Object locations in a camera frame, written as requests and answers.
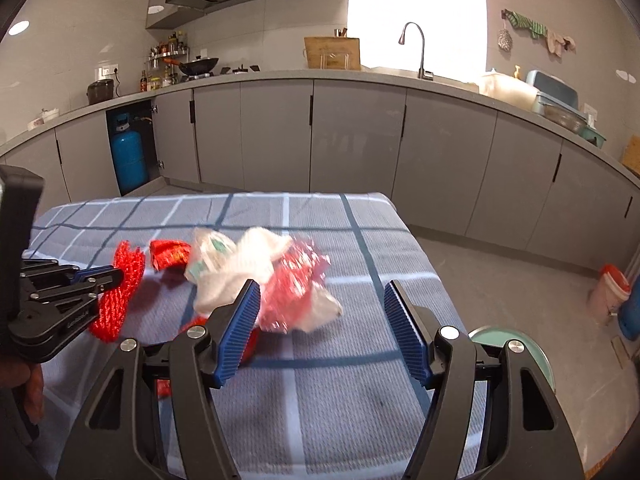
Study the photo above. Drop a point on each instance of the blue plaid tablecloth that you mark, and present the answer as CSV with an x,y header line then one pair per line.
x,y
337,403

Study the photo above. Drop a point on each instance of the red snack wrapper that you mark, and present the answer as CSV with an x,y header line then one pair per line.
x,y
169,254

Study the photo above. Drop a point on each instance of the person's left hand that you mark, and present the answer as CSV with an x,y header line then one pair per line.
x,y
16,373

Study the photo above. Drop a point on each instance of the white green printed plastic bag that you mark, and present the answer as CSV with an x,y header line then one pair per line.
x,y
209,252

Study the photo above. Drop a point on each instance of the white paper towel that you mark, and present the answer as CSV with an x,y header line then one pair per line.
x,y
256,253

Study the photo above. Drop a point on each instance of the steel bowl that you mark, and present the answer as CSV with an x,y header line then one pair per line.
x,y
564,118

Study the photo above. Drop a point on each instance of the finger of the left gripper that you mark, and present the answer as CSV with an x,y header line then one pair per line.
x,y
58,282
50,264

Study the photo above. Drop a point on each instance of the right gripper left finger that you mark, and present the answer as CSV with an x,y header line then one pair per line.
x,y
116,434

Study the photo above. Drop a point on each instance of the pink bucket red lid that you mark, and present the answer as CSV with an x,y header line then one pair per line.
x,y
611,291

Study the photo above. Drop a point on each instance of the wooden cutting board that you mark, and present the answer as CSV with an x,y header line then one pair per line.
x,y
332,53

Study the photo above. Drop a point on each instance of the black wok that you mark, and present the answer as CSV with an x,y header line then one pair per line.
x,y
198,67

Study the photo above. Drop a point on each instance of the spice rack with bottles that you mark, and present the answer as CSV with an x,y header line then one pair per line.
x,y
161,69

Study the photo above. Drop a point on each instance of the blue gas cylinder on floor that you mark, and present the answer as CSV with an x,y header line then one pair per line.
x,y
629,314

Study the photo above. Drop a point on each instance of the chrome kitchen faucet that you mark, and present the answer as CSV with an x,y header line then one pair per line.
x,y
412,44

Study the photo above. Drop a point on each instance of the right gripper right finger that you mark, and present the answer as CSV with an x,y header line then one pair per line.
x,y
525,432

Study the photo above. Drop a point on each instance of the green plastic tray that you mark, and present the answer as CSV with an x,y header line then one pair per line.
x,y
593,136

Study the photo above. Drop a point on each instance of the red plastic bag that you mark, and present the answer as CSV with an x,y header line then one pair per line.
x,y
295,297

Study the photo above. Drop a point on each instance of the white plastic container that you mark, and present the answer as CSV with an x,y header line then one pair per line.
x,y
508,89

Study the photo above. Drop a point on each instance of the black rice cooker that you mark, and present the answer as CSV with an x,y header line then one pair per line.
x,y
100,91

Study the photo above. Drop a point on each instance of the green round basin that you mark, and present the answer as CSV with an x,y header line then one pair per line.
x,y
497,337

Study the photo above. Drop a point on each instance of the blue gas cylinder in cabinet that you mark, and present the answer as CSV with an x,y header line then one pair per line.
x,y
128,155

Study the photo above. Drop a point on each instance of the red mesh net bag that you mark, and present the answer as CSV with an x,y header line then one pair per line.
x,y
114,304

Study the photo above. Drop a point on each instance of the green hanging cloth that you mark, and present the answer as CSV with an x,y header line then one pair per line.
x,y
520,22

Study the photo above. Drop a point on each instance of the small wooden board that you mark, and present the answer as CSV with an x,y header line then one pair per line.
x,y
631,155

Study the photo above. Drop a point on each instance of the blue dish rack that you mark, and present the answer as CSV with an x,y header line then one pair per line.
x,y
552,86

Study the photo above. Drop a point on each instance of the grey kitchen cabinets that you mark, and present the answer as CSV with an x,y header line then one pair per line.
x,y
450,160

